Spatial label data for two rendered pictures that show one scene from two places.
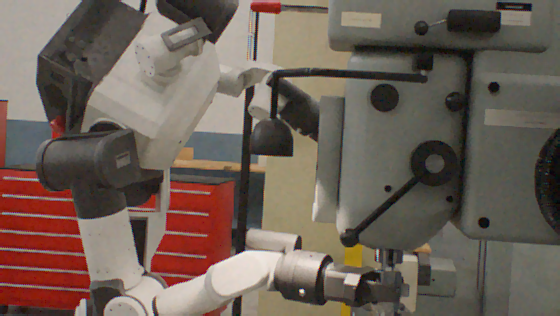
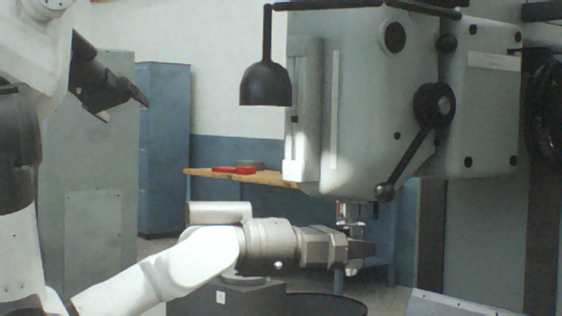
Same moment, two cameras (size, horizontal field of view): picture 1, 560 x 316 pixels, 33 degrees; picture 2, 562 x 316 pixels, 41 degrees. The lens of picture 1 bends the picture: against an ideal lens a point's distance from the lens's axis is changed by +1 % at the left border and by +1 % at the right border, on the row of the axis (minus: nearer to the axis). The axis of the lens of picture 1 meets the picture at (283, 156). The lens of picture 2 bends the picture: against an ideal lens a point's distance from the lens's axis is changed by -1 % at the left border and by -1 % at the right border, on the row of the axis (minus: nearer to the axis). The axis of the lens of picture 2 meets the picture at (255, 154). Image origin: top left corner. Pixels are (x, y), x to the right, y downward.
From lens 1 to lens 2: 1.06 m
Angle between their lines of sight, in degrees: 43
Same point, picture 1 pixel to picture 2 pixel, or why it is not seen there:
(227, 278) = (191, 265)
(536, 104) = (494, 46)
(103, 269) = (15, 284)
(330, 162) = (314, 112)
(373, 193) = (385, 141)
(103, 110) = not seen: outside the picture
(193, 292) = (133, 291)
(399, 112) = (403, 53)
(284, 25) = not seen: outside the picture
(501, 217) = (477, 155)
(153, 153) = not seen: hidden behind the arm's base
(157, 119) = (54, 69)
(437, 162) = (447, 104)
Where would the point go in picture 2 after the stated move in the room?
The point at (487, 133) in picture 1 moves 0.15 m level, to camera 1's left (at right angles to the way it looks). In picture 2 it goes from (469, 75) to (411, 68)
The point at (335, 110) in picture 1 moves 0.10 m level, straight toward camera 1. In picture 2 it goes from (317, 53) to (369, 49)
